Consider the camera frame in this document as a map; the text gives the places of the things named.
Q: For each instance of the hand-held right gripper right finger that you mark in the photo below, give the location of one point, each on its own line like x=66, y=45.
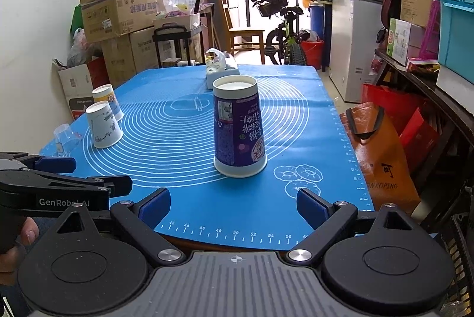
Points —
x=309, y=207

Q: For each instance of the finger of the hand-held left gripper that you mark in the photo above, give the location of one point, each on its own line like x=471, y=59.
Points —
x=55, y=164
x=114, y=185

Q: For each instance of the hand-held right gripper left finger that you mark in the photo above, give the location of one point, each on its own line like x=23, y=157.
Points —
x=158, y=206

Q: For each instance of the purple paper cup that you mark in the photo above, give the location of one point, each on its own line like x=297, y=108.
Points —
x=237, y=128

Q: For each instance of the clear plastic cup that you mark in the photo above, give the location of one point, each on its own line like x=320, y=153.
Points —
x=64, y=140

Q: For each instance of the white cup with blue print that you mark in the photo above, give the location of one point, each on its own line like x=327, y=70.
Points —
x=104, y=128

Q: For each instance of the white cup with yellow print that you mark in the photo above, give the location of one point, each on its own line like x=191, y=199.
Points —
x=109, y=98

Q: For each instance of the person's left hand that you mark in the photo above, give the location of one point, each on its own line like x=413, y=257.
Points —
x=26, y=233

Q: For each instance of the blue silicone baking mat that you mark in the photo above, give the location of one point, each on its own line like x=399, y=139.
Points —
x=166, y=139

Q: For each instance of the white and red cardboard box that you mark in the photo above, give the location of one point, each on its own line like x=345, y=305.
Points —
x=76, y=85

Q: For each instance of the orange shopping bag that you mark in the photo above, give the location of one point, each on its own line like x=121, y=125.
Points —
x=381, y=161

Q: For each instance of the crumpled plastic bag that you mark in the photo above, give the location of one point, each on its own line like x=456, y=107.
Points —
x=81, y=48

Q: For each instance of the red paper bag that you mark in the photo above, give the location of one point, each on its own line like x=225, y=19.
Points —
x=392, y=100
x=420, y=141

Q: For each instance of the closed brown cardboard box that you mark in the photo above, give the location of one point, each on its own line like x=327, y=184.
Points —
x=127, y=54

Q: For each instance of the tissue box with plastic bag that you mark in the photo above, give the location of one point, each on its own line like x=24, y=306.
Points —
x=221, y=72

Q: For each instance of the red bucket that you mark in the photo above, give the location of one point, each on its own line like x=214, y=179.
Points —
x=313, y=52

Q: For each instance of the black utility cart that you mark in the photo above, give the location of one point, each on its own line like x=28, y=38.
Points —
x=174, y=39

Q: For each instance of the large open cardboard box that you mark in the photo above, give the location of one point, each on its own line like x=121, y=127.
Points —
x=118, y=17

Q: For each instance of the black and green bicycle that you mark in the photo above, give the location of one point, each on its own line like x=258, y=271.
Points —
x=292, y=43

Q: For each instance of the dark wooden side table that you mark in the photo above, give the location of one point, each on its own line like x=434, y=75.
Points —
x=437, y=94

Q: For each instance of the white chest freezer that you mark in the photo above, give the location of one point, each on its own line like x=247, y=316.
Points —
x=353, y=43

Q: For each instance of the blue barrel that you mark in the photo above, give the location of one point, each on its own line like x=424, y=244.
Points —
x=319, y=22

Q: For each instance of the wooden chair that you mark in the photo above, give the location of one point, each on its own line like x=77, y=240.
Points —
x=242, y=33

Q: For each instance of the clear plastic container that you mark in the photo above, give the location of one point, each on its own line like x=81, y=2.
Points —
x=181, y=9

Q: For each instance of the green and white box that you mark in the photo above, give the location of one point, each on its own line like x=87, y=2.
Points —
x=400, y=41

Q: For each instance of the pink plastic basket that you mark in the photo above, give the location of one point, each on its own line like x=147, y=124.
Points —
x=431, y=32

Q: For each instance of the teal plastic storage bin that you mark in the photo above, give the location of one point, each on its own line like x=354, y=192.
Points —
x=457, y=32

